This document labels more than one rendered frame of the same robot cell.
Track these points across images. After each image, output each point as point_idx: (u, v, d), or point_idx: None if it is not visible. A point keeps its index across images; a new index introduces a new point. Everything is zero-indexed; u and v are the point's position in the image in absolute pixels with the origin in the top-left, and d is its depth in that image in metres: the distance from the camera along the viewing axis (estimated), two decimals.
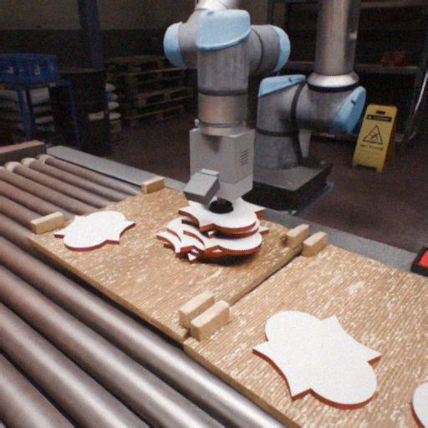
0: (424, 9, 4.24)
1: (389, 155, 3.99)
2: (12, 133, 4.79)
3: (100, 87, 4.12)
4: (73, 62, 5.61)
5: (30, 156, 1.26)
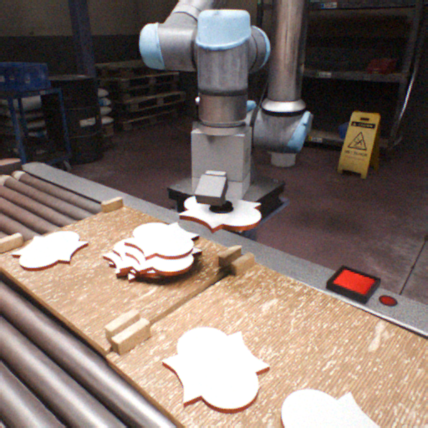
0: (409, 17, 4.32)
1: (374, 161, 4.07)
2: (5, 138, 4.87)
3: (91, 94, 4.20)
4: (67, 67, 5.69)
5: (6, 173, 1.34)
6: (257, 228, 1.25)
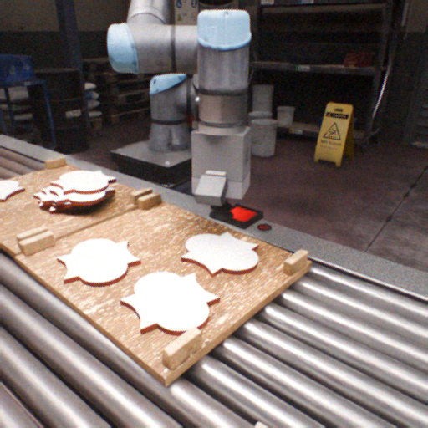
0: (384, 12, 4.47)
1: (349, 151, 4.22)
2: None
3: (76, 86, 4.34)
4: (57, 62, 5.83)
5: None
6: None
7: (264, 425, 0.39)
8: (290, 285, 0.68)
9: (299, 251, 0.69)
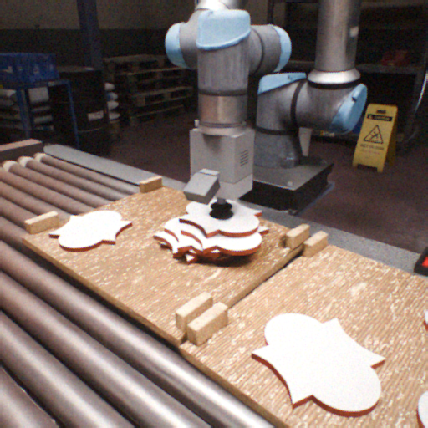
0: (425, 8, 4.22)
1: (390, 155, 3.97)
2: (11, 133, 4.77)
3: (99, 86, 4.10)
4: (73, 61, 5.59)
5: (27, 155, 1.24)
6: None
7: None
8: None
9: None
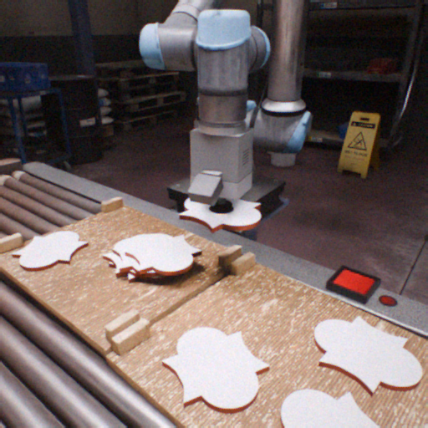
0: (409, 17, 4.32)
1: (374, 161, 4.07)
2: (5, 138, 4.87)
3: (91, 94, 4.20)
4: (67, 67, 5.69)
5: (6, 173, 1.34)
6: (257, 228, 1.25)
7: None
8: None
9: None
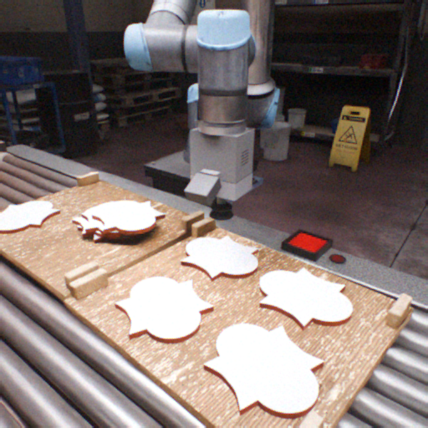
0: (400, 12, 4.37)
1: (365, 155, 4.12)
2: (1, 133, 4.91)
3: (85, 89, 4.24)
4: (63, 63, 5.73)
5: None
6: None
7: None
8: None
9: (402, 297, 0.58)
